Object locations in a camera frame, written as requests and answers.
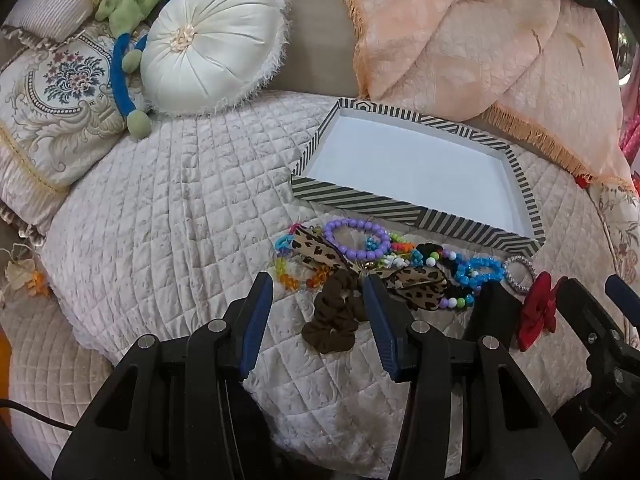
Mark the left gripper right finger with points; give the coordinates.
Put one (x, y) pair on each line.
(389, 319)

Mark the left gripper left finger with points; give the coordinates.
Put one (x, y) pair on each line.
(247, 319)

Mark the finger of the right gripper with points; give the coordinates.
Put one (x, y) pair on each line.
(623, 296)
(496, 313)

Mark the red satin bow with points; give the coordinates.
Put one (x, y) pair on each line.
(538, 313)

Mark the leopard print bow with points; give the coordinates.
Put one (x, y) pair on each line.
(421, 286)

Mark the brown scrunchie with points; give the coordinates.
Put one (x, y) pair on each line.
(338, 312)

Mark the floral beige pillow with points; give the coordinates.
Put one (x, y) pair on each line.
(618, 207)

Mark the striped tray box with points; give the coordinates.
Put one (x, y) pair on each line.
(421, 171)

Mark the peach fringed blanket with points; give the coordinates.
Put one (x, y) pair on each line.
(541, 71)

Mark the embroidered floral pillow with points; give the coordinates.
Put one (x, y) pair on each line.
(58, 119)

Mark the round white satin cushion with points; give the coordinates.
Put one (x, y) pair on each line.
(204, 56)

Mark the green plush toy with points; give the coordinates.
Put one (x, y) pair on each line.
(123, 17)

